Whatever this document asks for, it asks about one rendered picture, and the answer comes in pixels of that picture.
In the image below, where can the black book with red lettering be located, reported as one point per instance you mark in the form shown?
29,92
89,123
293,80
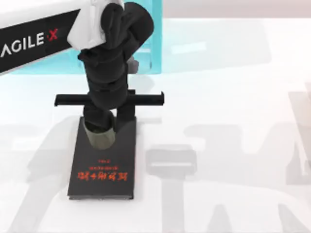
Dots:
104,167

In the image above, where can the olive grey cup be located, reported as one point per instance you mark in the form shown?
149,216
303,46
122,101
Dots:
100,139

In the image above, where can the light blue rack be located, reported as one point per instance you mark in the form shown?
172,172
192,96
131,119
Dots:
156,36

